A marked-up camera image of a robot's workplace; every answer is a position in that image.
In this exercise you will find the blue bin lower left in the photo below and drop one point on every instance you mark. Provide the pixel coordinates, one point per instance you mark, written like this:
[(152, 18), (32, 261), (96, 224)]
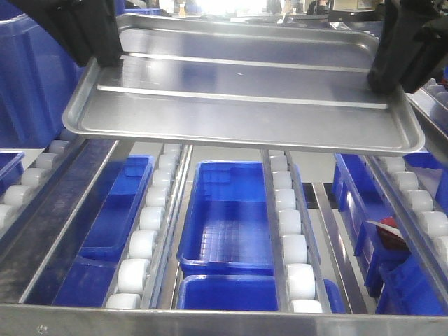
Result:
[(91, 273)]

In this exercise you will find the left steel divider rail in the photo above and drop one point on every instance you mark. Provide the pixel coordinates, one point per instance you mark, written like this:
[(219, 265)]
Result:
[(41, 245)]

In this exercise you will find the white roller track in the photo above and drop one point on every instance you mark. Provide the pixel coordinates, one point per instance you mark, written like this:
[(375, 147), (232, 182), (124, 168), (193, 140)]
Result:
[(297, 264), (21, 193), (137, 282), (414, 209)]

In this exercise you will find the silver metal tray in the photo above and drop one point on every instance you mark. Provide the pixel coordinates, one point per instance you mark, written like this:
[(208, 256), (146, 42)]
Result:
[(224, 84)]

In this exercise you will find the blue bin front centre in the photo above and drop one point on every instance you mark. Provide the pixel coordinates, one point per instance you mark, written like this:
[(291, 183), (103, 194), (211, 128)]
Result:
[(228, 293)]

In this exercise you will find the front steel frame bar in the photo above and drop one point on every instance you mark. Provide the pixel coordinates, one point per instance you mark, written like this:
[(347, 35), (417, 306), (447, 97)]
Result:
[(23, 319)]

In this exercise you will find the small blue bin far left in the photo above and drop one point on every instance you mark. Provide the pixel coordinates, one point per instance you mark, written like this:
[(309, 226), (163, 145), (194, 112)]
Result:
[(11, 168)]

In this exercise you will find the large blue plastic crate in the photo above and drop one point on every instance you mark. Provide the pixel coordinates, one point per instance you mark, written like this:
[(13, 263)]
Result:
[(38, 78)]

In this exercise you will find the red and white packet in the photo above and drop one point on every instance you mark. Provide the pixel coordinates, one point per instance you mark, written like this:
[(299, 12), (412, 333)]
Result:
[(387, 234)]

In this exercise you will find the left white roller track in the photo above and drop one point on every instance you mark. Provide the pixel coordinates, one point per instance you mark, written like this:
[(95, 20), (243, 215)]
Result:
[(21, 193)]

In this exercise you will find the blue bin lower centre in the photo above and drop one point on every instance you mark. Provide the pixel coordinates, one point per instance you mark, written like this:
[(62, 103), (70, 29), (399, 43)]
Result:
[(226, 230)]

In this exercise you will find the blue bin lower right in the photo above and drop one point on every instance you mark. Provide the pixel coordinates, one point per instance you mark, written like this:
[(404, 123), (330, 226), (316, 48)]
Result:
[(395, 279)]

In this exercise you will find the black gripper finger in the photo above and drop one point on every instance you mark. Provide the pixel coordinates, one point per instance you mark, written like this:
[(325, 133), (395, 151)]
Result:
[(395, 45), (66, 21), (430, 55), (97, 32)]

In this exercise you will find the far right roller track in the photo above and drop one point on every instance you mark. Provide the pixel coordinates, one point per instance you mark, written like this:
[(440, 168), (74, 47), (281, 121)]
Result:
[(430, 102)]

